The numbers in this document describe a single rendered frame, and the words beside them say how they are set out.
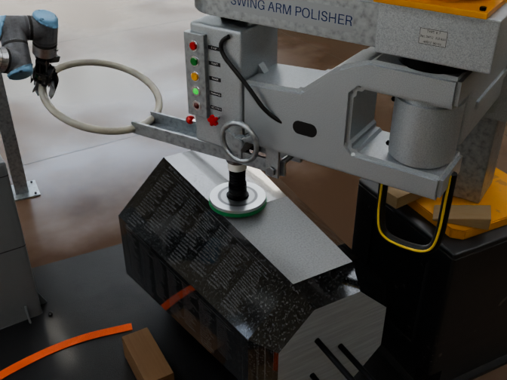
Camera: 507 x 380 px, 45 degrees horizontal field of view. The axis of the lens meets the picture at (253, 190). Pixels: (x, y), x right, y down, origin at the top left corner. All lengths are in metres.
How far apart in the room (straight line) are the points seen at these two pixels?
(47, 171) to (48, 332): 1.58
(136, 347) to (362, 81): 1.56
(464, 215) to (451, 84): 0.85
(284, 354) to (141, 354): 0.86
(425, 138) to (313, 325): 0.70
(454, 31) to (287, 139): 0.63
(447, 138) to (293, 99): 0.46
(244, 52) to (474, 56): 0.70
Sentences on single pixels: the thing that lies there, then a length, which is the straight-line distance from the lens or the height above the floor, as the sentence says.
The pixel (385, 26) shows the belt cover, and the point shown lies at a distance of 1.64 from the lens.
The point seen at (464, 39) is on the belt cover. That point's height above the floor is 1.62.
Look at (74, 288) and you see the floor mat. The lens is 3.28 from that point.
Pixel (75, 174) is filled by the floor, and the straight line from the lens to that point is 4.28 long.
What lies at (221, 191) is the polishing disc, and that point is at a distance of 2.33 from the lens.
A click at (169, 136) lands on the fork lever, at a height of 1.05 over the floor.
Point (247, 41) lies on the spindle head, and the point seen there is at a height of 1.49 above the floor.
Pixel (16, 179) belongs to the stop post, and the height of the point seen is 0.12.
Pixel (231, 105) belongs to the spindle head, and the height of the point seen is 1.27.
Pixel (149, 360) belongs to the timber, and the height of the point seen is 0.14.
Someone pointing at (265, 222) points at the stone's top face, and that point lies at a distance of 2.24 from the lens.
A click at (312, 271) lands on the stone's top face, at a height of 0.80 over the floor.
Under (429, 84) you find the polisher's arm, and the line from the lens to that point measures 1.67.
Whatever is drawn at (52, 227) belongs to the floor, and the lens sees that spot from 3.79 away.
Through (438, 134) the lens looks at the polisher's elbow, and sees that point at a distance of 1.74.
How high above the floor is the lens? 2.09
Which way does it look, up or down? 32 degrees down
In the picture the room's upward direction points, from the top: straight up
